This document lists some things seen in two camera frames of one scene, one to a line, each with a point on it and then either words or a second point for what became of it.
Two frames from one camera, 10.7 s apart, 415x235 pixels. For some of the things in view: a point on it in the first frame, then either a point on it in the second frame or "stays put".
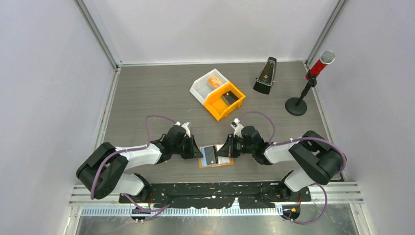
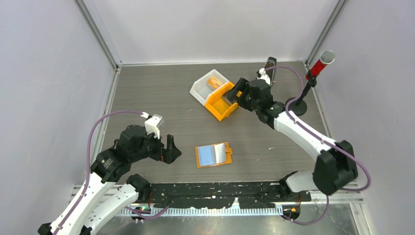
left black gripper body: (184, 148) to (152, 147)
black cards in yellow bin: (229, 98) stays put
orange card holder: (210, 159) stays put
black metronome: (266, 79) stays put
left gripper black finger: (195, 152) to (172, 152)
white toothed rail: (154, 212) stays put
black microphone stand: (297, 106) stays put
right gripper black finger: (226, 150) to (235, 94)
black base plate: (213, 195) stays put
